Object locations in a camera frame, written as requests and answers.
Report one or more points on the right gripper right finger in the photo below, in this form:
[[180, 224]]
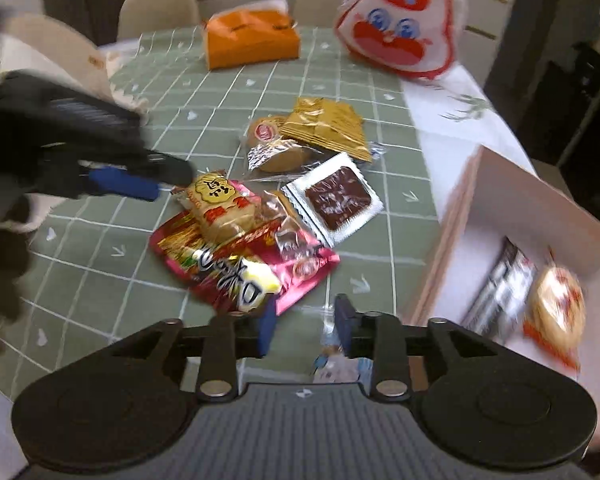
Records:
[[380, 338]]

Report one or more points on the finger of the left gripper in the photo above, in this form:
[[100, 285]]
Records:
[[114, 181], [162, 168]]

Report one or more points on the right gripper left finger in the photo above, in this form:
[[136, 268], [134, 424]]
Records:
[[226, 339]]

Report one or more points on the red pink snack bag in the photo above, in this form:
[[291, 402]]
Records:
[[279, 259]]

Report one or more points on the long biscuit packet blue top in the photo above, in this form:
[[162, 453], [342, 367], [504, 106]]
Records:
[[331, 366]]

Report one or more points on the yellow red cracker packet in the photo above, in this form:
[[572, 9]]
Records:
[[223, 209]]

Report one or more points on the white paper bag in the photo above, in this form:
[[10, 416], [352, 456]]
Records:
[[48, 48]]

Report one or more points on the round bread in clear wrapper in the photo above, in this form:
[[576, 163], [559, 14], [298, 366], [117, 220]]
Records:
[[268, 152]]

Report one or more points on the black white snack bar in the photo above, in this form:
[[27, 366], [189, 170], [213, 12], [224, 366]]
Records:
[[501, 302]]

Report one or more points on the chocolate square white wrapper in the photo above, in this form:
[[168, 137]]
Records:
[[334, 200]]

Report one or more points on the orange tissue box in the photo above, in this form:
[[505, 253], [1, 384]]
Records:
[[242, 37]]

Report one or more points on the gold foil snack packet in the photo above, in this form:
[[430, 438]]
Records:
[[328, 124]]

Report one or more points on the pink cardboard box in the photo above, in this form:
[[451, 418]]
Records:
[[495, 199]]

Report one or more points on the round cake orange wrapper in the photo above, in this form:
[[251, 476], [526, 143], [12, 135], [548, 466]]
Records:
[[556, 313]]

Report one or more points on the red white bunny bag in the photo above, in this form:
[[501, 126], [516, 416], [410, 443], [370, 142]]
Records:
[[413, 38]]

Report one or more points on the white cabinet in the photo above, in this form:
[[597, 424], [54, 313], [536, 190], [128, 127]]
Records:
[[484, 31]]

